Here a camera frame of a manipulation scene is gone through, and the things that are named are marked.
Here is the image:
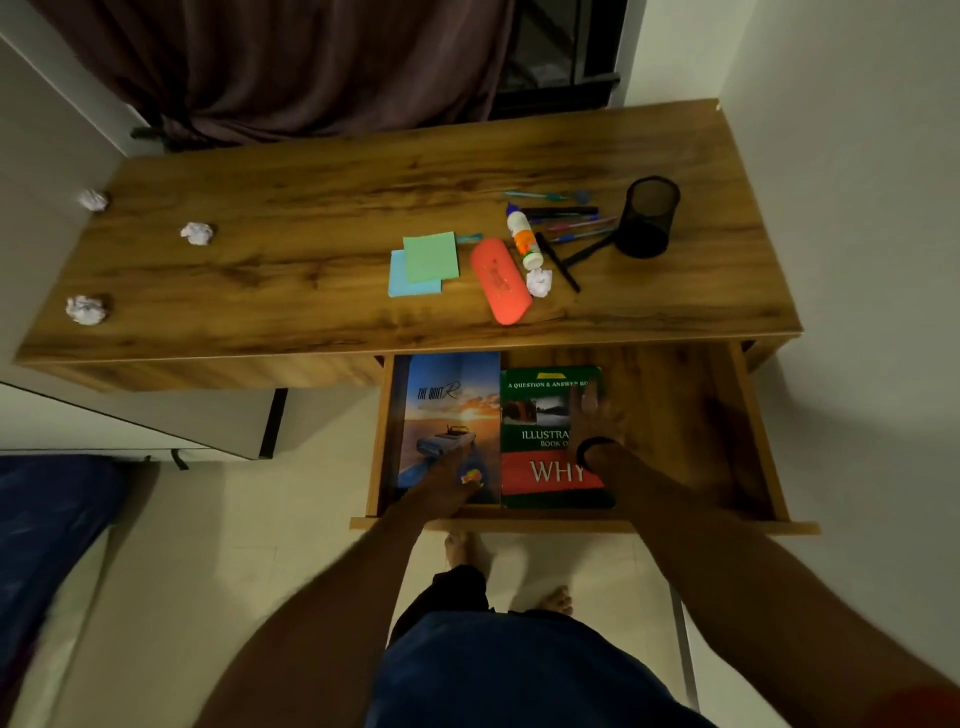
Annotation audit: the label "person's left hand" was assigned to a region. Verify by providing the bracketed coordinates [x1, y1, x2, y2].
[408, 442, 487, 520]

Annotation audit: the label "person's right hand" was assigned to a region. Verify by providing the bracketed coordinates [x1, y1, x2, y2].
[566, 382, 636, 468]

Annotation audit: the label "person's left forearm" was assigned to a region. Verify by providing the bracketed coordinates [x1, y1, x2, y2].
[193, 498, 445, 728]

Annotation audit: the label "person's right forearm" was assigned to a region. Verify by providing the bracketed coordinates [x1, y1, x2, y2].
[600, 450, 960, 728]

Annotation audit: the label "black wristband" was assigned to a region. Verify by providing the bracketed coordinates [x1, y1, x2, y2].
[574, 437, 625, 475]

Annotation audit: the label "green and red book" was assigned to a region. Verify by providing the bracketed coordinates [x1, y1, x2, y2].
[499, 365, 618, 510]

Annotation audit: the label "blue sunset cover book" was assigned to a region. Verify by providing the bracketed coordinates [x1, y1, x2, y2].
[395, 351, 503, 506]

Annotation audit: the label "wooden desk drawer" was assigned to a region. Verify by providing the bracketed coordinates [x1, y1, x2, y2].
[350, 341, 821, 538]

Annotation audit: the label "person's left foot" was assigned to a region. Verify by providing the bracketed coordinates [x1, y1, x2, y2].
[444, 531, 494, 580]

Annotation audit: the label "person's black shorts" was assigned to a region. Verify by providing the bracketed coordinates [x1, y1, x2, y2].
[387, 564, 490, 648]

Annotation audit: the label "black pen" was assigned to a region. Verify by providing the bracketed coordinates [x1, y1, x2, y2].
[534, 231, 582, 294]
[561, 237, 619, 270]

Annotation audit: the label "orange glasses case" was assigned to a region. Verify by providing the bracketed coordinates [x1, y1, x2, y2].
[469, 237, 534, 327]

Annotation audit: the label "white glue bottle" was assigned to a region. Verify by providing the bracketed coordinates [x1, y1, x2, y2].
[504, 203, 545, 272]

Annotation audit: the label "blue sticky note pad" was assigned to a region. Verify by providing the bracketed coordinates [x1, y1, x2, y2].
[387, 249, 443, 299]

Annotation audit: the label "black mesh pen holder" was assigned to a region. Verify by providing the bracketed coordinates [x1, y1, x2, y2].
[613, 175, 682, 261]

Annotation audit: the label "green sticky note pad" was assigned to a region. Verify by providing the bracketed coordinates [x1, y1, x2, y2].
[402, 231, 461, 285]

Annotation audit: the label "person's blue shirt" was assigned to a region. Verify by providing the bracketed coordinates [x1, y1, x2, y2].
[364, 609, 717, 728]

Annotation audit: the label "wooden desk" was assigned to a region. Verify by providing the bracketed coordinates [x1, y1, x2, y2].
[13, 99, 804, 711]

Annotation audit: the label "blue bed sheet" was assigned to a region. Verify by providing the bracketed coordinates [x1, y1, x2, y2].
[0, 453, 129, 702]

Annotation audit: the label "dark brown curtain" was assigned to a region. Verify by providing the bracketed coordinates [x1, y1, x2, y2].
[28, 0, 519, 149]

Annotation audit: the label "black window frame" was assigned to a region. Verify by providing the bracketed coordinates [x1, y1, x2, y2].
[489, 0, 631, 123]

